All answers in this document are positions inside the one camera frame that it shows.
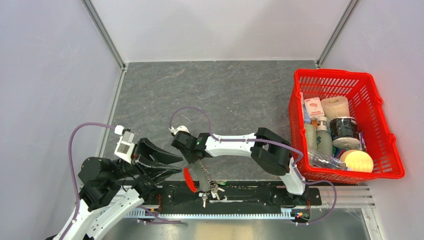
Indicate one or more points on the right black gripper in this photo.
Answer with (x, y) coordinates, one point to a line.
(190, 159)

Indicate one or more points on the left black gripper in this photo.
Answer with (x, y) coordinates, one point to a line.
(142, 149)

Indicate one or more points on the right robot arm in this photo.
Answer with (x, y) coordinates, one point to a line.
(270, 151)

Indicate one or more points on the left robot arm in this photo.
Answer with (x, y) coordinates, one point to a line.
(113, 188)

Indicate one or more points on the grey green bottle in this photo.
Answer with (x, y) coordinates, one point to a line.
(311, 137)

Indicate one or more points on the clear plastic bottle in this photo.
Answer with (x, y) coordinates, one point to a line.
(321, 160)

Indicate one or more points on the white red carton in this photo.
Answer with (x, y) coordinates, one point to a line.
(314, 108)

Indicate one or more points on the green soap dispenser bottle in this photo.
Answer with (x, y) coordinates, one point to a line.
(323, 138)

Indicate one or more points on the toilet paper roll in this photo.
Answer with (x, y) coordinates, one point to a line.
(335, 107)

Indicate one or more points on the yellow round sponge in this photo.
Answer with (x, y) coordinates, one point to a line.
(358, 161)

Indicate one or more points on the red plastic basket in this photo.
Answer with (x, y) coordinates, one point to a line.
(364, 124)

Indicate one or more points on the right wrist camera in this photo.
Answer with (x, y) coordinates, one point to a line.
(180, 128)

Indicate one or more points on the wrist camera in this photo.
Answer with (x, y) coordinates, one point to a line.
(125, 146)
(180, 128)

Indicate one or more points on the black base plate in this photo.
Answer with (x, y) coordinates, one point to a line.
(240, 197)

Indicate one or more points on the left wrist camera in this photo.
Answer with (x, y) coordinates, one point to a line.
(125, 146)

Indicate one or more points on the white cable duct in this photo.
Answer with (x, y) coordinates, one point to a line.
(284, 214)

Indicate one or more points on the left aluminium frame post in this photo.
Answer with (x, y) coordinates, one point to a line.
(101, 28)

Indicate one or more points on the aluminium frame post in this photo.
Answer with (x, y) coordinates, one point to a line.
(101, 28)
(346, 15)

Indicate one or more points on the right aluminium frame post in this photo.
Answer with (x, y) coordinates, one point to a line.
(346, 15)

